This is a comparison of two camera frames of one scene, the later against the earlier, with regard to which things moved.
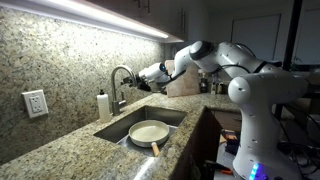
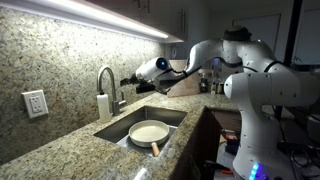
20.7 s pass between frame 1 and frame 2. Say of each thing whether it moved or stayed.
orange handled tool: stayed
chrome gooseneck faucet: moved
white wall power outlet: stayed
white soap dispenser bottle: stayed
